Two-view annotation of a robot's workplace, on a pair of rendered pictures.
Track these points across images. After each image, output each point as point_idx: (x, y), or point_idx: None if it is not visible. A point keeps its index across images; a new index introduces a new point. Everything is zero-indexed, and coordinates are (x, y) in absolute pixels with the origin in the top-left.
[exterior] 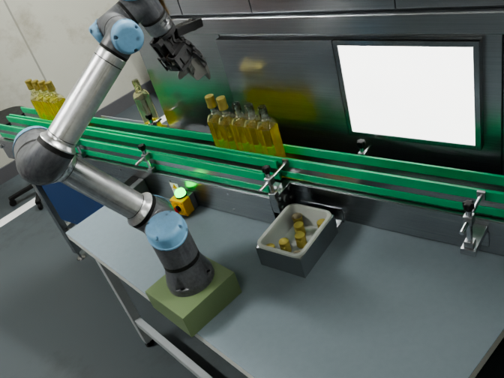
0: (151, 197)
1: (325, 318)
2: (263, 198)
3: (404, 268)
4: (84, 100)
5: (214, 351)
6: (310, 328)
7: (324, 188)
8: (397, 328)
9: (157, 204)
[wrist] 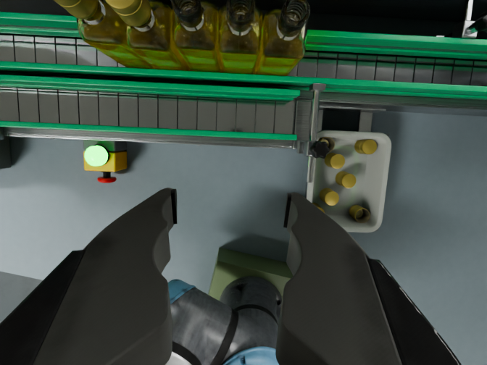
0: (185, 363)
1: (407, 264)
2: (279, 148)
3: (472, 169)
4: None
5: None
6: (398, 280)
7: (376, 102)
8: (483, 250)
9: (198, 353)
